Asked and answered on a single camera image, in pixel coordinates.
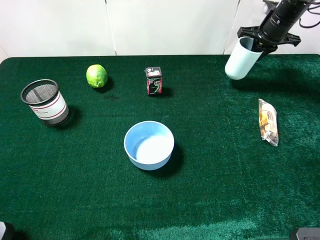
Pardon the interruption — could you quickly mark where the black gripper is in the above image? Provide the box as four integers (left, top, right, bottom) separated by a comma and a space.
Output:
237, 26, 301, 60

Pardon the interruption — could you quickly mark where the light teal plastic cup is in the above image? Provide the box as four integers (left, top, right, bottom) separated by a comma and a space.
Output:
224, 37, 263, 80

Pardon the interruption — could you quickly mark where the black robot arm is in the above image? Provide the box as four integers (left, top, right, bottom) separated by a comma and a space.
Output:
237, 0, 315, 59

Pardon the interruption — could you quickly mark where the wrapped snack packet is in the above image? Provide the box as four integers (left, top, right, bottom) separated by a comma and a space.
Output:
258, 98, 279, 147

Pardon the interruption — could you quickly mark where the black red gum box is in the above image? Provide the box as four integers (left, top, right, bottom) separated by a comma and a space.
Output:
145, 66, 163, 96

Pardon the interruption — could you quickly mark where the green felt table cloth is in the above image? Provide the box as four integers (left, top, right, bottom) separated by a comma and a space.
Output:
0, 54, 320, 240

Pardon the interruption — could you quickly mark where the light blue bowl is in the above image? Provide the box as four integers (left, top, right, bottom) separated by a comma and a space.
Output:
123, 120, 175, 171

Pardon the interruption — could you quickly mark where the green lime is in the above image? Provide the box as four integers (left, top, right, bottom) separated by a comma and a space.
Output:
86, 64, 108, 88

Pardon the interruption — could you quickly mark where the black mesh pen holder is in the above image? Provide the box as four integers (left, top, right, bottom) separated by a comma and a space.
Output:
20, 79, 70, 127

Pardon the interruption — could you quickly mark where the black cable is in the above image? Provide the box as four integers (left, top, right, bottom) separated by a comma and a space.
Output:
298, 2, 320, 29

